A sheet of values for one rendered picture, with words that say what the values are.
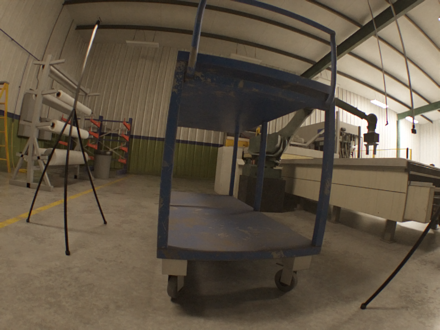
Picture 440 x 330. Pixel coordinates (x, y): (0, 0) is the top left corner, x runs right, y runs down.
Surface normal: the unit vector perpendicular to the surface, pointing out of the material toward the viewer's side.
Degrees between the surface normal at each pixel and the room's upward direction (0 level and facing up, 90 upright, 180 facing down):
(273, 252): 90
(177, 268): 90
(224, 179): 90
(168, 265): 90
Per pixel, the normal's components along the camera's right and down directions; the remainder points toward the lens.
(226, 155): 0.21, 0.02
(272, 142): -0.48, -0.05
